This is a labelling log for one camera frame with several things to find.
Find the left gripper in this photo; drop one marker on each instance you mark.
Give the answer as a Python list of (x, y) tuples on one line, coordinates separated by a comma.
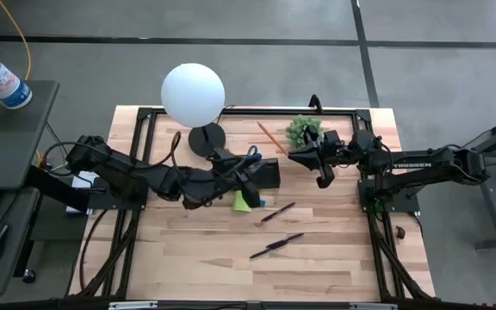
[(218, 185)]

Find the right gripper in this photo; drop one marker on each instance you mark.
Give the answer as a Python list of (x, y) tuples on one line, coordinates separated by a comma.
[(336, 150)]

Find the green sticky note pad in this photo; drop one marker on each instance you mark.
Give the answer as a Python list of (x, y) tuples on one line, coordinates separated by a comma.
[(240, 204)]

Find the orange pencil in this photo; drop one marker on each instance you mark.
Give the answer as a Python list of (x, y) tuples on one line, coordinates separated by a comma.
[(271, 138)]

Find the plain black pen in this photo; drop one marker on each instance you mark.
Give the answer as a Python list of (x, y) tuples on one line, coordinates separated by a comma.
[(293, 238), (278, 212)]

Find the black pen with scale print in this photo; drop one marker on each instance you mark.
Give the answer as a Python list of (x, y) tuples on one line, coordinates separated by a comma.
[(262, 252)]

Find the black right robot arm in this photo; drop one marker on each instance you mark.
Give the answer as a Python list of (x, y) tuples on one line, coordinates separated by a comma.
[(424, 165)]

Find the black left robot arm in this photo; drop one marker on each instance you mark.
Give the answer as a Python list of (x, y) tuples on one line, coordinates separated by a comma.
[(119, 170)]

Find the black mesh desk organizer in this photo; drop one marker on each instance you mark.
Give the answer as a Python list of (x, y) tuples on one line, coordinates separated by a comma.
[(269, 174)]

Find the green potted plant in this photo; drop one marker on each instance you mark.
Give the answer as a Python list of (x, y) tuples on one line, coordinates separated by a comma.
[(295, 131)]

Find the small blue eraser block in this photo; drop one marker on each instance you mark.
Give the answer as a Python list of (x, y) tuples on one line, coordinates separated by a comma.
[(262, 203)]

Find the white globe table lamp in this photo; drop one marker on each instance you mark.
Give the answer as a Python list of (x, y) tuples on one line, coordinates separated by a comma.
[(192, 94)]

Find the small brown object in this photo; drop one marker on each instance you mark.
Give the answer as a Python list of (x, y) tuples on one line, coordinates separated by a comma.
[(401, 232)]

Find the white paper box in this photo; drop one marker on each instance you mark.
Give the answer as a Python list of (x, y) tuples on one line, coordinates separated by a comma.
[(80, 181)]

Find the black caster knob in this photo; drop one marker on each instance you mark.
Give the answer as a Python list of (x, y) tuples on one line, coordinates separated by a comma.
[(29, 276)]

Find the black side desk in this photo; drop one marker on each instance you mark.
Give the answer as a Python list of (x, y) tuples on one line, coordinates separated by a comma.
[(11, 142)]

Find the black frame clamp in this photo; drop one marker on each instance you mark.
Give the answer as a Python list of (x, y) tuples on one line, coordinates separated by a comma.
[(315, 105)]

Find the black aluminium table frame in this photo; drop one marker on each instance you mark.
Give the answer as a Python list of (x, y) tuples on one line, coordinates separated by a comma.
[(338, 111)]

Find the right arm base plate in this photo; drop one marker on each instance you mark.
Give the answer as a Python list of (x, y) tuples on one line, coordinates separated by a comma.
[(405, 200)]

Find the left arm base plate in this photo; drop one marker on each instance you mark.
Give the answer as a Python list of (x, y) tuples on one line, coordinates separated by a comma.
[(114, 202)]

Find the silver metal bracket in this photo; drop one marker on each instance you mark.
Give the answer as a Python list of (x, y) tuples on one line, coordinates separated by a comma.
[(373, 306), (134, 305)]

